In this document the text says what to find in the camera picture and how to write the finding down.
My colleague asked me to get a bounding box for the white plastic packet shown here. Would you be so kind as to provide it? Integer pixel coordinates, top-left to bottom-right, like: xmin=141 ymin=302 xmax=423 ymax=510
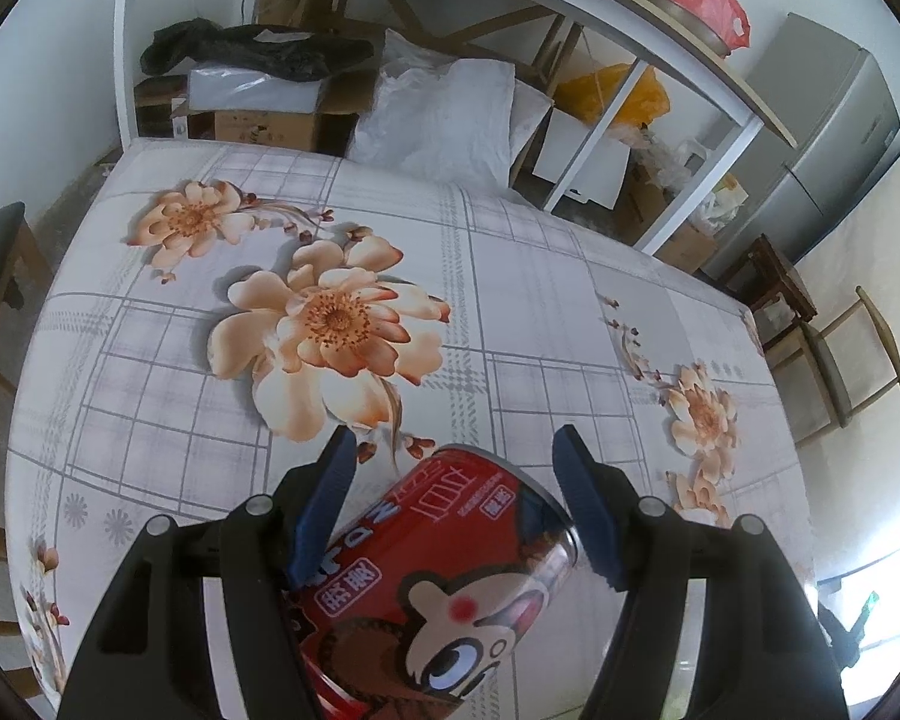
xmin=187 ymin=64 xmax=332 ymax=113

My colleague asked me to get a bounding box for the red cartoon drink can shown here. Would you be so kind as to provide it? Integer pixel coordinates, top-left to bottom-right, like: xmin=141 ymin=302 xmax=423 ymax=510
xmin=281 ymin=446 xmax=578 ymax=720

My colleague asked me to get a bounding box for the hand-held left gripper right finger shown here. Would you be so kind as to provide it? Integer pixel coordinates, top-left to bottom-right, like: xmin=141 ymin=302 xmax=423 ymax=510
xmin=551 ymin=424 xmax=848 ymax=720

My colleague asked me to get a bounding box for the yellow plastic bag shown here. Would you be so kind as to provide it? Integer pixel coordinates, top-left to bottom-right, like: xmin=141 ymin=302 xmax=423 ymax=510
xmin=555 ymin=64 xmax=672 ymax=128

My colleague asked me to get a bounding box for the low cardboard box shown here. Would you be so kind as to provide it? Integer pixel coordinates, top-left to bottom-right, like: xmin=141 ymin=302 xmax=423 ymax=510
xmin=135 ymin=73 xmax=376 ymax=155

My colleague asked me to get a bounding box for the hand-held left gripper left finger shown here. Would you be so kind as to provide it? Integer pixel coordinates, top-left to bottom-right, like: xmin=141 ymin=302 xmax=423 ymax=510
xmin=58 ymin=426 xmax=359 ymax=720

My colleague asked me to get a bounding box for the silver refrigerator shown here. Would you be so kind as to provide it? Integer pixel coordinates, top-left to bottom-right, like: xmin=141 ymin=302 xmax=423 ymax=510
xmin=701 ymin=13 xmax=900 ymax=282

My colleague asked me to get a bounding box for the white desk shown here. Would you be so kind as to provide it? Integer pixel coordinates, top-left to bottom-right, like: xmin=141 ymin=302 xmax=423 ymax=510
xmin=90 ymin=0 xmax=800 ymax=256

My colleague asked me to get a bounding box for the dark wooden stool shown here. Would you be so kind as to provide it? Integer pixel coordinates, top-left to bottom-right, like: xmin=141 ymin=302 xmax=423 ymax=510
xmin=724 ymin=232 xmax=818 ymax=350

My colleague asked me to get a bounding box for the black plastic bag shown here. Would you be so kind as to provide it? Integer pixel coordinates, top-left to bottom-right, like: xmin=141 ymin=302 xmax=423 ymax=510
xmin=141 ymin=19 xmax=376 ymax=82

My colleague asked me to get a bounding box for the pile of white bags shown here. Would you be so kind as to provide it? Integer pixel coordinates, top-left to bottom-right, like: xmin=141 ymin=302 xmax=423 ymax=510
xmin=637 ymin=131 xmax=743 ymax=233

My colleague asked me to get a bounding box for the wooden chair with dark seat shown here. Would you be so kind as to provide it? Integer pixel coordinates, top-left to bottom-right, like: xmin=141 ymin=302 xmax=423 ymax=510
xmin=765 ymin=285 xmax=900 ymax=451

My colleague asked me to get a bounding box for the white box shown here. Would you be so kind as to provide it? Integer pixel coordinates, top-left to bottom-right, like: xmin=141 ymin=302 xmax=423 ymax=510
xmin=532 ymin=109 xmax=631 ymax=207

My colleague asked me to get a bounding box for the orange plastic bag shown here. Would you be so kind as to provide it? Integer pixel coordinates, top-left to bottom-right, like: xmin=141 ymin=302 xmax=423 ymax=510
xmin=660 ymin=0 xmax=751 ymax=53

